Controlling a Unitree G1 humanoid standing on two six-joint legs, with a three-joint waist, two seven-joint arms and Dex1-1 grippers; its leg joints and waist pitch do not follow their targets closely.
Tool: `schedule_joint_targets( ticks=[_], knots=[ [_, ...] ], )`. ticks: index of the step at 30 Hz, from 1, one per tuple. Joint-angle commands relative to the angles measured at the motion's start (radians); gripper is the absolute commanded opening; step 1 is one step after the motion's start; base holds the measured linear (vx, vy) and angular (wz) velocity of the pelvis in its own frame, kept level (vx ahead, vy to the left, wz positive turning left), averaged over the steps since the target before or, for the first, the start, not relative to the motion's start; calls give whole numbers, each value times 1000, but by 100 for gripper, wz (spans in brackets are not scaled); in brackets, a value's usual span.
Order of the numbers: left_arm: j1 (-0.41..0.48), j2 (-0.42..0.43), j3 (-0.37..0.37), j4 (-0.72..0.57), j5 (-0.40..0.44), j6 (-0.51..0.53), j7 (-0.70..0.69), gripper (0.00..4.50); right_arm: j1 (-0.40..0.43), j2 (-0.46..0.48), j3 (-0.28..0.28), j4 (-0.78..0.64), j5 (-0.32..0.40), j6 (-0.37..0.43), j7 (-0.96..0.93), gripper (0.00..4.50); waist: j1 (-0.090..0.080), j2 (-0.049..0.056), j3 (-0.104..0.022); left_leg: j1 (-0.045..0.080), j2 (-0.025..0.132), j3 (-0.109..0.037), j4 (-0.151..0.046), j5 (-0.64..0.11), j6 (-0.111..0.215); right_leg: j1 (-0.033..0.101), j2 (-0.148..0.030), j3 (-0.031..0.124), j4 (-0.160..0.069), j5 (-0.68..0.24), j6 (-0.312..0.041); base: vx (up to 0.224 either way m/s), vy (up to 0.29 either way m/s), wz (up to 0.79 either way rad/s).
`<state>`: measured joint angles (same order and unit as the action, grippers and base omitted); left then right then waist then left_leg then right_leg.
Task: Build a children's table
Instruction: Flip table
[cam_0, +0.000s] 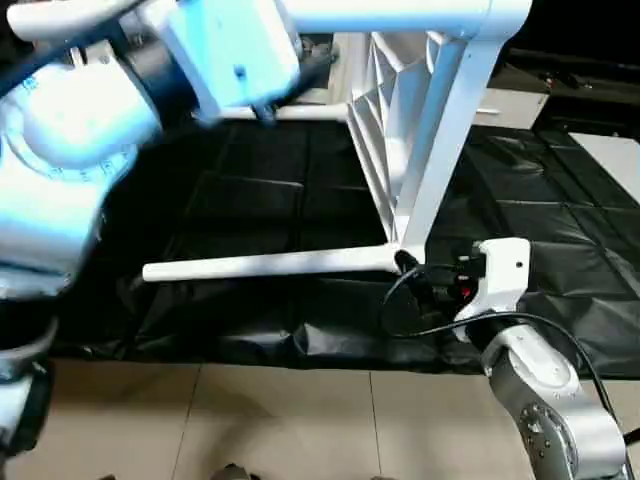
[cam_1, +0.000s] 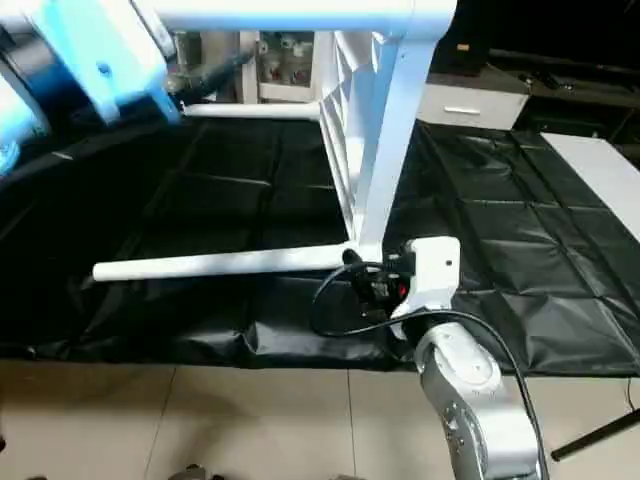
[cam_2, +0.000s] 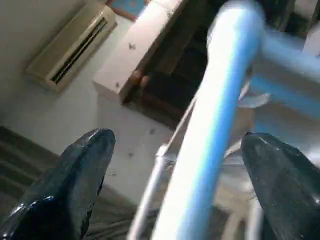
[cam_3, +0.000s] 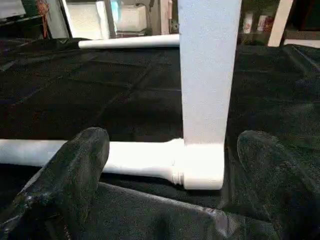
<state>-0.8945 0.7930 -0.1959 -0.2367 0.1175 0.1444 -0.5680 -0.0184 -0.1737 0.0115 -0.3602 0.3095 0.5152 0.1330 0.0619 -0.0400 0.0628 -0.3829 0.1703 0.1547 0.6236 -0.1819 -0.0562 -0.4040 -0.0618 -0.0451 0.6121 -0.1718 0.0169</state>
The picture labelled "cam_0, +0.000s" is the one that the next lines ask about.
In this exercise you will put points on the white plastic table leg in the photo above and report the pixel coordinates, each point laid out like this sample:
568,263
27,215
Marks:
400,15
290,112
270,263

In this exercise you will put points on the white plastic table top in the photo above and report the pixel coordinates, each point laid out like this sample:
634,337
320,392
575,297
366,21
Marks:
400,120

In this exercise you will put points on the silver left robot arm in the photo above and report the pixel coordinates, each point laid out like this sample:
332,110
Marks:
60,150

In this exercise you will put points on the black work mat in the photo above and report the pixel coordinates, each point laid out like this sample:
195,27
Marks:
280,200

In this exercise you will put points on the white drawer unit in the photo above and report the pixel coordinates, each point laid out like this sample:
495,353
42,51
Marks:
505,105

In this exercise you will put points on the dark grey floor object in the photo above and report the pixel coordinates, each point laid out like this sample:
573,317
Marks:
238,472

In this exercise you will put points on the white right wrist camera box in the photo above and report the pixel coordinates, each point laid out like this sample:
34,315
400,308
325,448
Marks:
500,275

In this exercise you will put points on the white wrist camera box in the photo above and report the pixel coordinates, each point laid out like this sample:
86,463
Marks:
235,50
500,275

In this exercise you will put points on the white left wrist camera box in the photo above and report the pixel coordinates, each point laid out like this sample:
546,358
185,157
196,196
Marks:
235,50

